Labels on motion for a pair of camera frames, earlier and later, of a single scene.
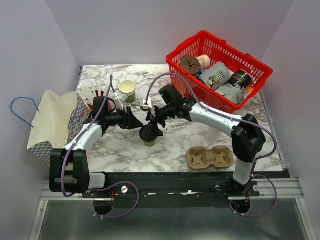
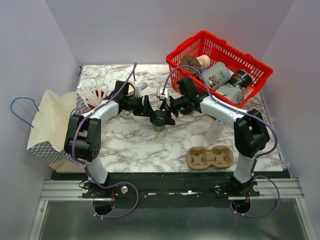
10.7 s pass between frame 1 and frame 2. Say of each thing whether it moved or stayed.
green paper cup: stayed
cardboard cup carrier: stayed
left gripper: moved
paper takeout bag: stayed
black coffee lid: moved
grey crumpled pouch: stayed
